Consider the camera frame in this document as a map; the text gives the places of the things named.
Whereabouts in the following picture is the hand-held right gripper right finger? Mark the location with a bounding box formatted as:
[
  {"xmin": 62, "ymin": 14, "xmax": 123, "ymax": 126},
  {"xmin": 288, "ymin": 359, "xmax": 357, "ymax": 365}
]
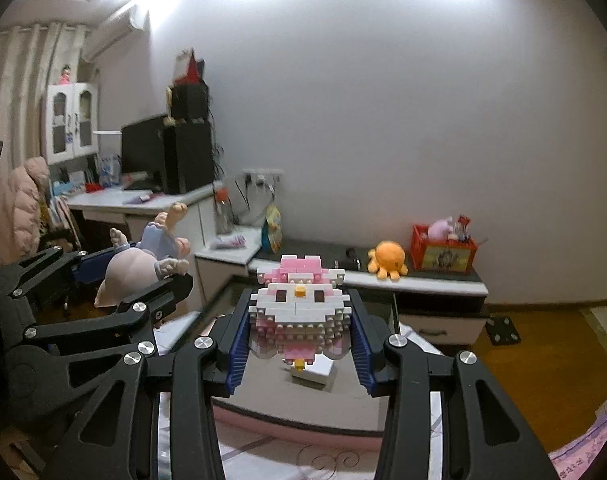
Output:
[{"xmin": 346, "ymin": 292, "xmax": 559, "ymax": 480}]

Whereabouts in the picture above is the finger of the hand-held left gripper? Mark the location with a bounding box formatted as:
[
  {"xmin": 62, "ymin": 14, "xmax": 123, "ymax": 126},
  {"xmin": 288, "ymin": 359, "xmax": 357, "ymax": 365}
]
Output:
[
  {"xmin": 23, "ymin": 275, "xmax": 194, "ymax": 357},
  {"xmin": 0, "ymin": 247, "xmax": 116, "ymax": 301}
]

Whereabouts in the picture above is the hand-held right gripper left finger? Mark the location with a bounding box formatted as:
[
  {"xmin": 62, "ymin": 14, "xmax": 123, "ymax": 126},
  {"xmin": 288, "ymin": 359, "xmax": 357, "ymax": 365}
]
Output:
[{"xmin": 53, "ymin": 292, "xmax": 257, "ymax": 480}]

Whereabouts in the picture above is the bald doll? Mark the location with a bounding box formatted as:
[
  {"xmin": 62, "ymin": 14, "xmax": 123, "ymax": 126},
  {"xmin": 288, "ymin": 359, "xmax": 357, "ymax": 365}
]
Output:
[{"xmin": 94, "ymin": 201, "xmax": 191, "ymax": 309}]

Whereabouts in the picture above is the pink storage box black rim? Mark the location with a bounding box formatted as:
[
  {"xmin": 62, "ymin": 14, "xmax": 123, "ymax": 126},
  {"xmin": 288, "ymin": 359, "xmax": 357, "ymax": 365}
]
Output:
[{"xmin": 158, "ymin": 280, "xmax": 434, "ymax": 442}]

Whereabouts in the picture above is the pink white brick bird figure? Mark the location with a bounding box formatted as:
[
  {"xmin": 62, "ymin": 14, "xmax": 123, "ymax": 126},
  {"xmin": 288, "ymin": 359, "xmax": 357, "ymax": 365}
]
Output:
[{"xmin": 248, "ymin": 255, "xmax": 357, "ymax": 364}]

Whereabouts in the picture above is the small white box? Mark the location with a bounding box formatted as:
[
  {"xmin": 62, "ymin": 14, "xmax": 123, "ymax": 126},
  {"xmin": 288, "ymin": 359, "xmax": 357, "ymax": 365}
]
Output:
[{"xmin": 290, "ymin": 357, "xmax": 334, "ymax": 389}]

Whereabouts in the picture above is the white desk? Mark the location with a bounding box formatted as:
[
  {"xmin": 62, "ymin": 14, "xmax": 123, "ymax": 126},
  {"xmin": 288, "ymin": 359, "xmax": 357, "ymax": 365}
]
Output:
[{"xmin": 64, "ymin": 181, "xmax": 225, "ymax": 261}]

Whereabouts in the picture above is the pink puffer jacket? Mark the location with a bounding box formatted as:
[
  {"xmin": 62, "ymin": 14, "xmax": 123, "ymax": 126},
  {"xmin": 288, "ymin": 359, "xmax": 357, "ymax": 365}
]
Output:
[{"xmin": 0, "ymin": 156, "xmax": 52, "ymax": 267}]

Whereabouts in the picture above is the pink purple packet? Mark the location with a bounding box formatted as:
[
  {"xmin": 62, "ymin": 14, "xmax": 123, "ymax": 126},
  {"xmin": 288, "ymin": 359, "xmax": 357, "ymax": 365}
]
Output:
[{"xmin": 210, "ymin": 233, "xmax": 247, "ymax": 251}]

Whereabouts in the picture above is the orange octopus plush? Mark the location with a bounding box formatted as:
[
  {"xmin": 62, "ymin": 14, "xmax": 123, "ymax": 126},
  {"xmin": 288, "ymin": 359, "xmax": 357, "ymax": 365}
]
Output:
[{"xmin": 367, "ymin": 241, "xmax": 409, "ymax": 281}]

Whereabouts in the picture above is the striped bed sheet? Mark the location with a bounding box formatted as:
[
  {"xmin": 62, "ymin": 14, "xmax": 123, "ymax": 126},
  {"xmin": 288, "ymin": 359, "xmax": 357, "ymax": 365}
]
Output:
[{"xmin": 152, "ymin": 310, "xmax": 464, "ymax": 480}]

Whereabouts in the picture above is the clear bottle red cap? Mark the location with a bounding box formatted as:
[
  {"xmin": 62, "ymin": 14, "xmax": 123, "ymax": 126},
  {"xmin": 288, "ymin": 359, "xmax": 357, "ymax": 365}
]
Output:
[{"xmin": 214, "ymin": 187, "xmax": 234, "ymax": 235}]

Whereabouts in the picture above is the black computer monitor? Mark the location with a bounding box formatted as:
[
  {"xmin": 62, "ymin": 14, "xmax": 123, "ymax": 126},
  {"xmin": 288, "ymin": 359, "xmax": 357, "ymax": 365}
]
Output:
[{"xmin": 120, "ymin": 115, "xmax": 169, "ymax": 192}]

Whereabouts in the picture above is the yellow blue snack bag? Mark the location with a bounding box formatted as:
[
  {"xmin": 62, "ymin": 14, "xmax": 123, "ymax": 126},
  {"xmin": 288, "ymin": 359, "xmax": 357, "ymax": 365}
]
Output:
[{"xmin": 260, "ymin": 204, "xmax": 284, "ymax": 255}]

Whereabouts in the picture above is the red storage crate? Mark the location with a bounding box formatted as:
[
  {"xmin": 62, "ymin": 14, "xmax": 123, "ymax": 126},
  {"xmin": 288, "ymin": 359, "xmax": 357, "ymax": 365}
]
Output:
[{"xmin": 411, "ymin": 224, "xmax": 478, "ymax": 275}]

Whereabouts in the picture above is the white glass-door cabinet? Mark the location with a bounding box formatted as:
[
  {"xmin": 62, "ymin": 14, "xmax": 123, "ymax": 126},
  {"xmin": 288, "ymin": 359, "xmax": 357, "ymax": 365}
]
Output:
[{"xmin": 45, "ymin": 82, "xmax": 100, "ymax": 164}]

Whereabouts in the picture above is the black computer tower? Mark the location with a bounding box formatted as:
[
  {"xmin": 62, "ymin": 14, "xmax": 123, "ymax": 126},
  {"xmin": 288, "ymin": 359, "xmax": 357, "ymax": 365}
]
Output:
[{"xmin": 162, "ymin": 119, "xmax": 217, "ymax": 195}]

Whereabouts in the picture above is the pink plush toy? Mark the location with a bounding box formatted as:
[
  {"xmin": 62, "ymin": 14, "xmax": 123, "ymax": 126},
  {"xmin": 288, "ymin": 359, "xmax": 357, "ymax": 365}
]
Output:
[{"xmin": 427, "ymin": 217, "xmax": 457, "ymax": 241}]

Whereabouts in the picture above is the beige curtain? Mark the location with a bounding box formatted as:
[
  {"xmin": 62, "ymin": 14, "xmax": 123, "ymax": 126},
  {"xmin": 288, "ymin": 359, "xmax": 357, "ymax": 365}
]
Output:
[{"xmin": 0, "ymin": 21, "xmax": 92, "ymax": 163}]

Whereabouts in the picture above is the red white carton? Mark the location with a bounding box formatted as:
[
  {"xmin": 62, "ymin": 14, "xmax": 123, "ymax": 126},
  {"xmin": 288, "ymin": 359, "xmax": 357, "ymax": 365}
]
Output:
[{"xmin": 173, "ymin": 48, "xmax": 206, "ymax": 86}]

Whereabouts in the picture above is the white air conditioner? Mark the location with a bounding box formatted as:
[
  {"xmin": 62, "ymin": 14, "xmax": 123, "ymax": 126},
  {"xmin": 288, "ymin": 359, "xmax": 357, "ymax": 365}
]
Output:
[{"xmin": 87, "ymin": 2, "xmax": 152, "ymax": 59}]

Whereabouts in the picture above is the pink printed paper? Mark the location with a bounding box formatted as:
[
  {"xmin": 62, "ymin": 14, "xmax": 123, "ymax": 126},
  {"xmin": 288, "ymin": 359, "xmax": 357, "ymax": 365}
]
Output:
[{"xmin": 547, "ymin": 404, "xmax": 607, "ymax": 480}]

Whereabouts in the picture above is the black metal bracket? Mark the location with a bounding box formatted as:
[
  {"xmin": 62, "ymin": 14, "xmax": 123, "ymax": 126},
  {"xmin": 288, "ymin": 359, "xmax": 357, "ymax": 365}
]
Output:
[{"xmin": 485, "ymin": 315, "xmax": 522, "ymax": 346}]

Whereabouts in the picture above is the white wall power outlet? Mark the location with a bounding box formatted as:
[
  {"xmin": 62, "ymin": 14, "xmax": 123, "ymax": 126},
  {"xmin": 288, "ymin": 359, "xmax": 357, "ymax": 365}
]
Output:
[{"xmin": 242, "ymin": 169, "xmax": 284, "ymax": 187}]

